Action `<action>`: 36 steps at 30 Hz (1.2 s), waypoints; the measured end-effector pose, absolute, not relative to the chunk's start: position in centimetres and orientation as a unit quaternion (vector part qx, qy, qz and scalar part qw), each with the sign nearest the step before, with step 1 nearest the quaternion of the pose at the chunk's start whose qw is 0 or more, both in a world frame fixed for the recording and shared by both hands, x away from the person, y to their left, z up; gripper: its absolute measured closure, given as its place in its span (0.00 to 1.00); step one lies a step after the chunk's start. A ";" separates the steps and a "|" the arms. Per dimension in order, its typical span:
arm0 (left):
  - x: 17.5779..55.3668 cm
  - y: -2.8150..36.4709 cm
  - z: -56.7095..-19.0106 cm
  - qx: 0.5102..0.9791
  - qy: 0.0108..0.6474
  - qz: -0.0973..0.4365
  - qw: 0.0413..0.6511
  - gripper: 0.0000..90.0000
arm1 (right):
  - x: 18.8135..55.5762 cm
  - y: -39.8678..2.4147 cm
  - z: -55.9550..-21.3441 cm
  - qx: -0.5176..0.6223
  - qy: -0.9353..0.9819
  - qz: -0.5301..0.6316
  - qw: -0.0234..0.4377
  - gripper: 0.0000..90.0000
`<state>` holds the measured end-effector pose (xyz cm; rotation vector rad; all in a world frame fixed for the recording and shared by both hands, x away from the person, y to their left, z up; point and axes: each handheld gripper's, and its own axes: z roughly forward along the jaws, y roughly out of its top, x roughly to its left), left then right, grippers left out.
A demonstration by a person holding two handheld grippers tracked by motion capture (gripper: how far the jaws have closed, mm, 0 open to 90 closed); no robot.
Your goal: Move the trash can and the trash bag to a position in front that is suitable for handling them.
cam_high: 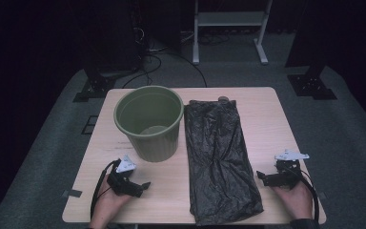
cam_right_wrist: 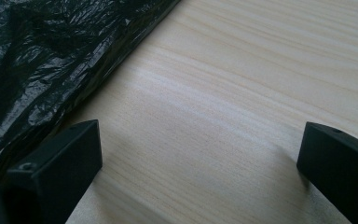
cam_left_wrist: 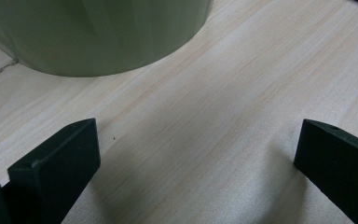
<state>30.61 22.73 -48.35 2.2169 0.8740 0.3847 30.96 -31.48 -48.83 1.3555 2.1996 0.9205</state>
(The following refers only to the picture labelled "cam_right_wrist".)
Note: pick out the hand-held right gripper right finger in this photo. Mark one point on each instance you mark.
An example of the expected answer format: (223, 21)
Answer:
(338, 168)

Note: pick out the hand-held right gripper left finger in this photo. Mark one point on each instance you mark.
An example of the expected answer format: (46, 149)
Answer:
(65, 161)

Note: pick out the black plastic garbage bag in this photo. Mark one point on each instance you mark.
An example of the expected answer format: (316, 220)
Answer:
(34, 56)

